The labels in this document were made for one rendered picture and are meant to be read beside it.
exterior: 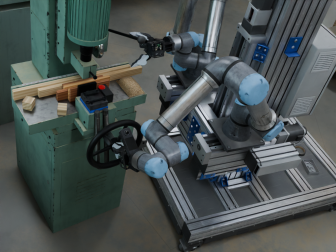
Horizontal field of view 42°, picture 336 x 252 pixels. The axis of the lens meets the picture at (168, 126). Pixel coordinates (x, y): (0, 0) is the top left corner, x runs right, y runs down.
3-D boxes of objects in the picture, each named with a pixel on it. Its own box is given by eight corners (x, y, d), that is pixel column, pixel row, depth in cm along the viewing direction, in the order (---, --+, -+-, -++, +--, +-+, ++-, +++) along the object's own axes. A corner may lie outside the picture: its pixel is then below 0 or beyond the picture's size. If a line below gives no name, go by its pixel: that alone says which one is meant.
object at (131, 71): (39, 97, 199) (39, 91, 197) (37, 95, 200) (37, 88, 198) (141, 73, 228) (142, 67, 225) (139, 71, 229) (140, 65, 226)
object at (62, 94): (57, 101, 200) (57, 93, 197) (55, 98, 201) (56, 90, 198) (102, 90, 212) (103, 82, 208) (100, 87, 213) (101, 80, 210)
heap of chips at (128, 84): (129, 97, 211) (130, 91, 209) (115, 80, 219) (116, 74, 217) (145, 93, 216) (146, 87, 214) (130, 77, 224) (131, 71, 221)
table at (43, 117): (36, 150, 184) (36, 140, 180) (11, 106, 200) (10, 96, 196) (155, 114, 215) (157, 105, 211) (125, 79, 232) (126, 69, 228)
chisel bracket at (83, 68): (82, 82, 202) (83, 67, 197) (69, 65, 210) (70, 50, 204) (96, 79, 206) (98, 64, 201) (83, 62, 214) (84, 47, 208)
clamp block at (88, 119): (86, 130, 194) (87, 115, 188) (73, 112, 201) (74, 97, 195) (115, 122, 201) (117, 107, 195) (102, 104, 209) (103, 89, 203)
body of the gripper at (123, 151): (118, 166, 181) (132, 174, 171) (115, 147, 178) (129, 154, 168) (134, 160, 185) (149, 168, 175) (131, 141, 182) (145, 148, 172)
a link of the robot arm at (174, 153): (174, 130, 172) (151, 141, 167) (192, 149, 166) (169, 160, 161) (172, 144, 178) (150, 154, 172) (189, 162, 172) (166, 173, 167)
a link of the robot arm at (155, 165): (172, 173, 163) (153, 183, 159) (156, 166, 171) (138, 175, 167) (168, 155, 160) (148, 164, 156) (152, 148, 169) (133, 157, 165)
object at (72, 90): (70, 102, 201) (70, 89, 195) (69, 101, 201) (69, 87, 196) (108, 93, 211) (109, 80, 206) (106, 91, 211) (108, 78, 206)
